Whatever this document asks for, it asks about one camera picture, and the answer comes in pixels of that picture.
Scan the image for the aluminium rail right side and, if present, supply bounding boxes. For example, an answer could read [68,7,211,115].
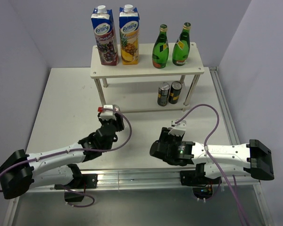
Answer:
[209,67,275,226]

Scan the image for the aluminium rail front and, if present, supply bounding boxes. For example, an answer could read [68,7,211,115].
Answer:
[16,168,260,191]

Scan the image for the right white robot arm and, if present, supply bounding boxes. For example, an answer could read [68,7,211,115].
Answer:
[150,127,275,184]

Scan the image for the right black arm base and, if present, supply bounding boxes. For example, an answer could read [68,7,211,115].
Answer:
[180,163,222,203]

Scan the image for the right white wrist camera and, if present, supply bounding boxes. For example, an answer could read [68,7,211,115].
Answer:
[167,119,187,137]

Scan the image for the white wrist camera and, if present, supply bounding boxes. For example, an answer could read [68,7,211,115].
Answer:
[98,105,116,121]
[167,119,187,137]

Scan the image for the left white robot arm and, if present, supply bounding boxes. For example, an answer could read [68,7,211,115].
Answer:
[0,108,127,199]

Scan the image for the green glass bottle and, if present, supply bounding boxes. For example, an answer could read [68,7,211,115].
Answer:
[172,22,191,66]
[152,24,169,69]

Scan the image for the dark can yellow label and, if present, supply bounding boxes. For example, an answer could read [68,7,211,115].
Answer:
[168,81,182,104]

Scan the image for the grape juice carton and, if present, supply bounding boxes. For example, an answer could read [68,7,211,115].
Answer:
[91,5,118,66]

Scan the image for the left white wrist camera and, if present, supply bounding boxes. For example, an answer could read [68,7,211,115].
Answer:
[98,105,116,121]

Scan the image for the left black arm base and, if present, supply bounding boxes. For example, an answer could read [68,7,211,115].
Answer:
[54,174,98,208]

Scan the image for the aluminium rail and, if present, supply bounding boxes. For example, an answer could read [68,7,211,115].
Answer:
[16,168,260,191]
[209,67,275,226]

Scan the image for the dark can top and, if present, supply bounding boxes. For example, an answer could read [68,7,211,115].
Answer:
[157,82,170,106]

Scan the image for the pineapple juice carton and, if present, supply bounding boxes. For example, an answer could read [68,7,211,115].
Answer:
[119,4,140,65]

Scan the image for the white two-tier shelf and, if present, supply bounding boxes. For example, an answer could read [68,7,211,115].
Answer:
[91,42,205,113]

